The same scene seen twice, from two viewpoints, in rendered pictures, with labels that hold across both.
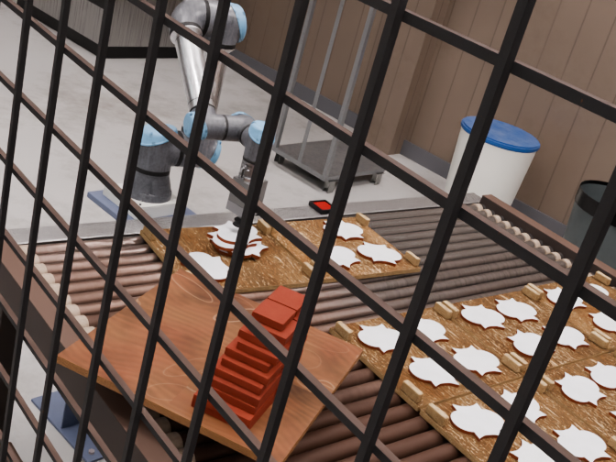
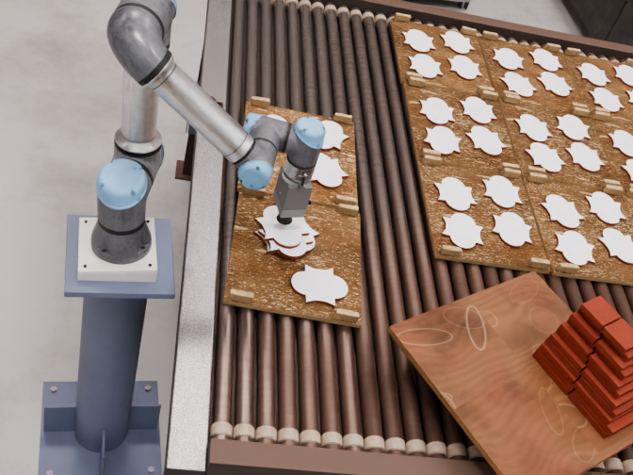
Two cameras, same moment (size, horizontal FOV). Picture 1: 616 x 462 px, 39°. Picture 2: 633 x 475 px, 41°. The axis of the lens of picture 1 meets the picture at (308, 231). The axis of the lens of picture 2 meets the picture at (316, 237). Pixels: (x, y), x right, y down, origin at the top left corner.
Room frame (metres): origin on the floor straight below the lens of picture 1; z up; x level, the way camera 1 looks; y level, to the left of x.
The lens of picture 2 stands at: (1.46, 1.57, 2.52)
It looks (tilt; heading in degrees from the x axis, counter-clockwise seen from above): 44 degrees down; 299
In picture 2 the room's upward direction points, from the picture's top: 19 degrees clockwise
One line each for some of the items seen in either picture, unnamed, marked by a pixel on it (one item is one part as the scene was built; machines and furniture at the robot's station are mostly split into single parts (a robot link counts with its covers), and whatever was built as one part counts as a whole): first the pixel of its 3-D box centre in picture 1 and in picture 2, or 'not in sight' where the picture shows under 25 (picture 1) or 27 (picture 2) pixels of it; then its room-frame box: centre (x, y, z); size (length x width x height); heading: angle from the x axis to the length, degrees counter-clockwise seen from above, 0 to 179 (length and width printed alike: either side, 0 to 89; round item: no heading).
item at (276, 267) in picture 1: (228, 258); (296, 254); (2.26, 0.20, 0.93); 0.41 x 0.35 x 0.02; 130
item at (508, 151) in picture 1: (484, 176); not in sight; (5.59, -1.03, 0.33); 0.53 x 0.53 x 0.65
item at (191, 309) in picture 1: (222, 355); (529, 374); (1.60, 0.11, 1.03); 0.50 x 0.50 x 0.02; 75
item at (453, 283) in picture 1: (383, 297); (378, 179); (2.34, -0.27, 0.90); 1.95 x 0.05 x 0.05; 134
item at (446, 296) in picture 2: not in sight; (424, 186); (2.23, -0.38, 0.90); 1.95 x 0.05 x 0.05; 134
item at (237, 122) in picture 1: (239, 128); (265, 136); (2.40, 0.27, 1.27); 0.11 x 0.11 x 0.08; 35
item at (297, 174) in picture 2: (252, 168); (300, 167); (2.32, 0.20, 1.19); 0.08 x 0.08 x 0.05
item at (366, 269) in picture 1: (339, 247); (299, 155); (2.54, -0.11, 0.93); 0.41 x 0.35 x 0.02; 132
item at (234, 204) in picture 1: (249, 194); (297, 190); (2.32, 0.19, 1.11); 0.10 x 0.09 x 0.16; 57
